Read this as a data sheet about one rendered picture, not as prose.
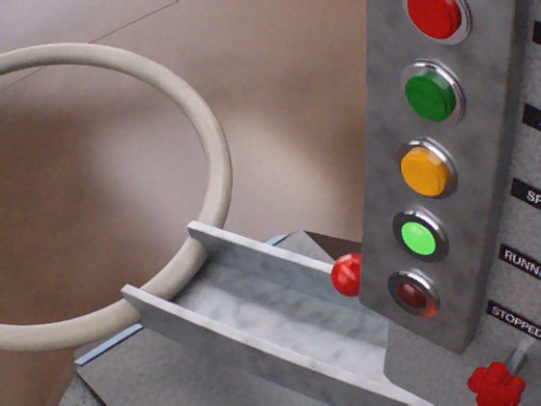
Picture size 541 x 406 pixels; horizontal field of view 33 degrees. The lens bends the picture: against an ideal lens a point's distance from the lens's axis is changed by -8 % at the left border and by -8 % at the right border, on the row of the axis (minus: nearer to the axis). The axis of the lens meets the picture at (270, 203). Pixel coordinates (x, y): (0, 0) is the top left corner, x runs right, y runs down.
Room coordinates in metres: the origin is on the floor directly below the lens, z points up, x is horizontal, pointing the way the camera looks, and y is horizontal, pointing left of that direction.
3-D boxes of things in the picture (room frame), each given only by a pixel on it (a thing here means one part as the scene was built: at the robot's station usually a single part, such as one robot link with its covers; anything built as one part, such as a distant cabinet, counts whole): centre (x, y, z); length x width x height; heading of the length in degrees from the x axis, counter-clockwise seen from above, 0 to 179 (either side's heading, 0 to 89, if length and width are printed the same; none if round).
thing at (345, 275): (0.43, -0.07, 1.17); 0.08 x 0.03 x 0.03; 51
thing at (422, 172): (0.35, -0.08, 1.37); 0.03 x 0.01 x 0.03; 51
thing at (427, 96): (0.35, -0.08, 1.42); 0.03 x 0.01 x 0.03; 51
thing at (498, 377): (0.30, -0.14, 1.24); 0.04 x 0.04 x 0.04; 51
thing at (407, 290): (0.35, -0.08, 1.27); 0.02 x 0.01 x 0.02; 51
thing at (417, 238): (0.35, -0.08, 1.32); 0.02 x 0.01 x 0.02; 51
